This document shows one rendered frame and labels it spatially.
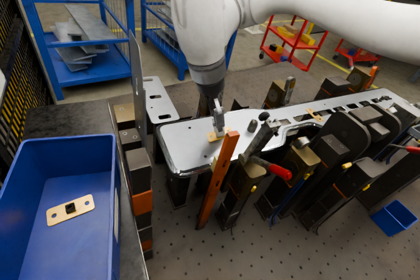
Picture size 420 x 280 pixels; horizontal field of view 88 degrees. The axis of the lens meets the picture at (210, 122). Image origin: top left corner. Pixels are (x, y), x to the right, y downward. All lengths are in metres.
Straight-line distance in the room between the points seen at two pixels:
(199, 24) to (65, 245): 0.48
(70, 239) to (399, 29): 0.61
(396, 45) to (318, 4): 0.15
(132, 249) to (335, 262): 0.76
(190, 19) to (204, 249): 0.72
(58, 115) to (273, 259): 0.85
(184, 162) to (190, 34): 0.37
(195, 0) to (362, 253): 1.05
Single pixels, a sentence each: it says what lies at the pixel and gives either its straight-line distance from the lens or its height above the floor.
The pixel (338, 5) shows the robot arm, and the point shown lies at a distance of 0.41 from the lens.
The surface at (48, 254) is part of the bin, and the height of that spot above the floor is 1.03.
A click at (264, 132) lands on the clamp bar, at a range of 0.52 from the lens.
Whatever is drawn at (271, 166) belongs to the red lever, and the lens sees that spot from 0.55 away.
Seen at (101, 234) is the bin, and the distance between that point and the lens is 0.53.
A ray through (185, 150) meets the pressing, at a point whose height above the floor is 1.00.
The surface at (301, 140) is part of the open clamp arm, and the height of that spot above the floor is 1.10.
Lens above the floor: 1.52
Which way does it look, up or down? 41 degrees down
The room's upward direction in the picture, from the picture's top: 13 degrees clockwise
